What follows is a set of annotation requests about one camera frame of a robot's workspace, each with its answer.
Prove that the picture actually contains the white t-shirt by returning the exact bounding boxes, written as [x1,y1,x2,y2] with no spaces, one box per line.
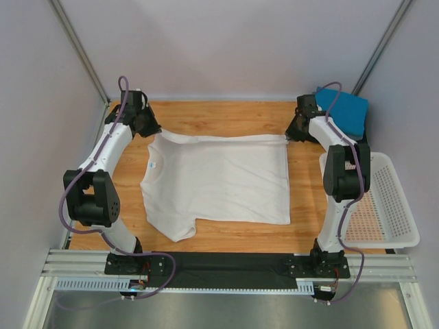
[140,131,291,242]

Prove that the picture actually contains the aluminium corner post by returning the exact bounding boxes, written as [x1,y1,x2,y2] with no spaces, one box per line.
[351,0,416,96]
[47,0,110,105]

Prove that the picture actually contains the folded black t-shirt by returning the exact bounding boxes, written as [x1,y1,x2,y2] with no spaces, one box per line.
[357,132,368,145]

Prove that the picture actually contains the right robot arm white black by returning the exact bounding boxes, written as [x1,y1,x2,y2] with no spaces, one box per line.
[285,94,370,277]

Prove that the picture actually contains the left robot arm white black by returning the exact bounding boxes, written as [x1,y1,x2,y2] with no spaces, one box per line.
[59,89,161,275]

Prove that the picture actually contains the left aluminium corner post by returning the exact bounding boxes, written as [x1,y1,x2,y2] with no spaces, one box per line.
[47,0,110,105]

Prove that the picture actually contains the white plastic perforated basket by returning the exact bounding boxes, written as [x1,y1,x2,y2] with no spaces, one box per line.
[317,152,420,252]

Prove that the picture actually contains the grey slotted cable duct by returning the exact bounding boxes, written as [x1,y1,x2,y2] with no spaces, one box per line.
[54,277,315,296]

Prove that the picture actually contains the right aluminium corner post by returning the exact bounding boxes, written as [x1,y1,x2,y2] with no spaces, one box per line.
[351,0,416,96]

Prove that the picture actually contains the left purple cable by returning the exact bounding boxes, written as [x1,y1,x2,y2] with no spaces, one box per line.
[54,76,178,313]

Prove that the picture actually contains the purple cable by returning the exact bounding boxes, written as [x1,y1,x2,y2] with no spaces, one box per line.
[54,76,178,313]
[313,81,365,306]

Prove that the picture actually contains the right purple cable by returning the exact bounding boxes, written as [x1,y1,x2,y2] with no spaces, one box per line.
[313,81,365,306]

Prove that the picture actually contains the aluminium frame rail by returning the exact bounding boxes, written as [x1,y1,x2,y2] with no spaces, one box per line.
[41,249,418,283]

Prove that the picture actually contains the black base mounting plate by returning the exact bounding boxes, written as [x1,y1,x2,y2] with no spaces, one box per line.
[104,252,351,288]

